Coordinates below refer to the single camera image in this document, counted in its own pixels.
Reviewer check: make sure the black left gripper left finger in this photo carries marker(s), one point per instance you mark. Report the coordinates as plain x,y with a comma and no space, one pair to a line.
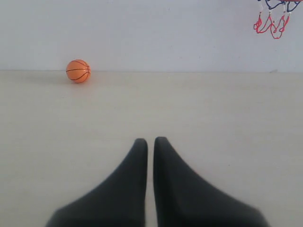
119,201

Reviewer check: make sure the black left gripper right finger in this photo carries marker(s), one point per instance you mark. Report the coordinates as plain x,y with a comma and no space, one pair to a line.
184,199

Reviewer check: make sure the small orange basketball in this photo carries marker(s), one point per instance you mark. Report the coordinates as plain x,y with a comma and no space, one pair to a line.
78,71

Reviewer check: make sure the red mini basketball hoop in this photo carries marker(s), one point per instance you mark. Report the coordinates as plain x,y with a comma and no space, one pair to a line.
274,15

